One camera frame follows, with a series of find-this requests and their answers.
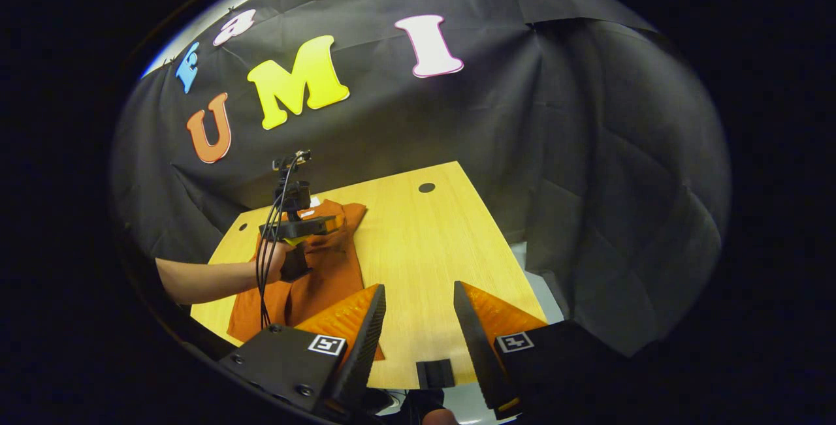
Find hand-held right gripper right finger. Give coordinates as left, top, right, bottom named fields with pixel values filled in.
left=453, top=280, right=631, bottom=420

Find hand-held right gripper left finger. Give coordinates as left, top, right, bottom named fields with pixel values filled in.
left=217, top=283, right=387, bottom=420

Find rust orange buttoned shirt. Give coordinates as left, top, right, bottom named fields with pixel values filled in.
left=227, top=198, right=386, bottom=362

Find black table edge clamp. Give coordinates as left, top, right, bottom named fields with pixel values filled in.
left=416, top=359, right=455, bottom=390

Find black backdrop cloth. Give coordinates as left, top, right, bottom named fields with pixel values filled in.
left=110, top=0, right=732, bottom=357

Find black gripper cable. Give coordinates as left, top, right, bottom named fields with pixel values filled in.
left=256, top=151, right=308, bottom=331

